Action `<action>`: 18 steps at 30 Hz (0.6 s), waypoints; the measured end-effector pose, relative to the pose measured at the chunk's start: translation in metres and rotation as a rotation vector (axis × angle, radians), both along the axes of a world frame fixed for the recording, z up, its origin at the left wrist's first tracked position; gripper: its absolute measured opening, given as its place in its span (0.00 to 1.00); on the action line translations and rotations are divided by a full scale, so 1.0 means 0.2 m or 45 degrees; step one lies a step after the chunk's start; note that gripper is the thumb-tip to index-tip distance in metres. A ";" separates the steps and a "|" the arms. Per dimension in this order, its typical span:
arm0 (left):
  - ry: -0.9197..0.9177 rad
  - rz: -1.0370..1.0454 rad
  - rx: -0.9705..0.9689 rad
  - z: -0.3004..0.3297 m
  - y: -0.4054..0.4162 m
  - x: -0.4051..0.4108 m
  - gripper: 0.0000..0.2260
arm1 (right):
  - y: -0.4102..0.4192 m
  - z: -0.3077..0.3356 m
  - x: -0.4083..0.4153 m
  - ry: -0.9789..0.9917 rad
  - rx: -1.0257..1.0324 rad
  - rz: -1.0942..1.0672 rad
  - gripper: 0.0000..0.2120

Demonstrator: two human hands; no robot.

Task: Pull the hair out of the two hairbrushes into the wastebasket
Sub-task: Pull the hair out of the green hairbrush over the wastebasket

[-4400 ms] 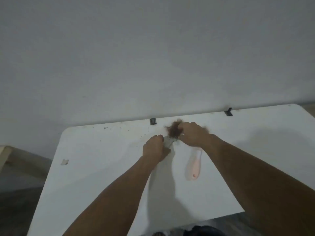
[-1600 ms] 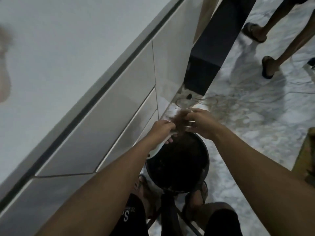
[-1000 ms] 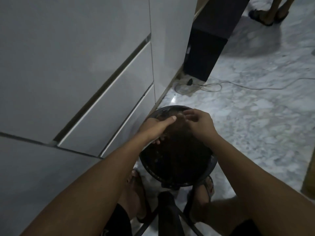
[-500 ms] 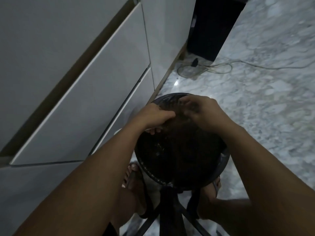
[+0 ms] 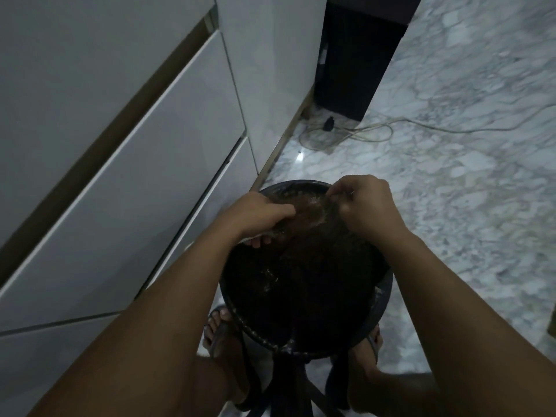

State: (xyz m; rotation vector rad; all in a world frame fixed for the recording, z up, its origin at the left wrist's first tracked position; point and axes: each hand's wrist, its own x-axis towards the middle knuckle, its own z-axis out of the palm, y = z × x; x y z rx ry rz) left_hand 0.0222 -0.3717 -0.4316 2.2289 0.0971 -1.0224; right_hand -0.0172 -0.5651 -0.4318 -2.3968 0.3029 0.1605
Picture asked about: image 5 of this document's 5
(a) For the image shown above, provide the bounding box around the person's left hand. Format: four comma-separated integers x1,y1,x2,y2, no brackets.
225,191,296,249

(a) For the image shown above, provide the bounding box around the person's right hand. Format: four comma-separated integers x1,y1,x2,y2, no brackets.
326,174,409,246

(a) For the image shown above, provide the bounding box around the large brown hair clump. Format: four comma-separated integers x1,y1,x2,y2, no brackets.
271,194,350,261

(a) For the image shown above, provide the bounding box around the black mesh waste basket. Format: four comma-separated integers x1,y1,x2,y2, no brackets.
219,180,394,360

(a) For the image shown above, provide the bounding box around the person's right forearm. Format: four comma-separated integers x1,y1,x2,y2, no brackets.
373,229,556,417

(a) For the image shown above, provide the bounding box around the person's left forearm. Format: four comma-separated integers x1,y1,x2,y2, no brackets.
25,229,244,417

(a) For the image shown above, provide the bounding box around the person's black sandal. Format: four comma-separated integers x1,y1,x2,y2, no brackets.
203,304,264,411
364,323,386,365

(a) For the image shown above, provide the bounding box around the person's left leg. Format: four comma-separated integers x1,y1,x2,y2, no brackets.
191,306,261,417

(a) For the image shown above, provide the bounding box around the person's leg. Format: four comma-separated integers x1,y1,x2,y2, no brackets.
191,306,261,417
347,325,435,417

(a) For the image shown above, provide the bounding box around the person's right leg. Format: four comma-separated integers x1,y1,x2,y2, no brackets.
347,325,435,417

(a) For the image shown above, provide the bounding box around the black speaker box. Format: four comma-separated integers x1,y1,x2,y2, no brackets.
313,0,425,123

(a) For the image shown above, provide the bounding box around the white drawer cabinet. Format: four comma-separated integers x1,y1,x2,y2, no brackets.
0,0,329,417

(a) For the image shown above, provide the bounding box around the white floor cable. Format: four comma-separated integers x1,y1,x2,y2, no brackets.
298,99,556,153

